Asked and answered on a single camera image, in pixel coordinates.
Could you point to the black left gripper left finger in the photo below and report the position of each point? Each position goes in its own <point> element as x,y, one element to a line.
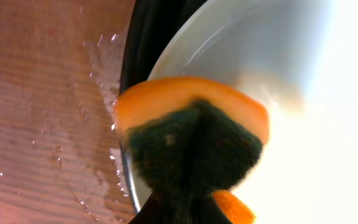
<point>154,211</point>

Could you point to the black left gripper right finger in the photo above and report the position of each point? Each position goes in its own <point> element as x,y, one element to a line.
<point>205,210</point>

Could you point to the orange green scrub sponge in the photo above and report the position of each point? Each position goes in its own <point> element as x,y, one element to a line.
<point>190,138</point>

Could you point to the mint green plate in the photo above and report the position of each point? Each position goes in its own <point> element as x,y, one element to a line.
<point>299,59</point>

